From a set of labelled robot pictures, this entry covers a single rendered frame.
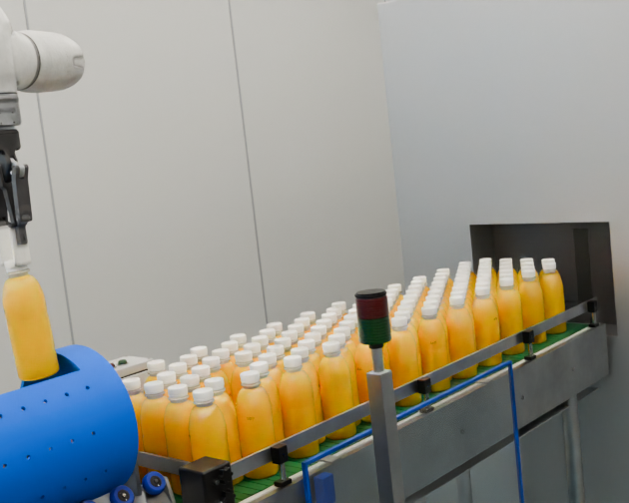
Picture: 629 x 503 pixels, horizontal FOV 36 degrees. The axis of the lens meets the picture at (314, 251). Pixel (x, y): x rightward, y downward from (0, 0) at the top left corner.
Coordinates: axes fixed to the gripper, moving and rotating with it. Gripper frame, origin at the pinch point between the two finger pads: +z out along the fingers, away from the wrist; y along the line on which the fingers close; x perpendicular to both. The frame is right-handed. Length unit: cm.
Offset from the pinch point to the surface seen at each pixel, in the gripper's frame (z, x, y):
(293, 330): 33, 74, -6
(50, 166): -11, 171, -248
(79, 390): 25.8, 2.4, 10.2
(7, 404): 24.5, -10.7, 9.2
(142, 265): 44, 212, -240
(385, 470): 54, 52, 36
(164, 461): 47, 23, 4
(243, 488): 54, 33, 15
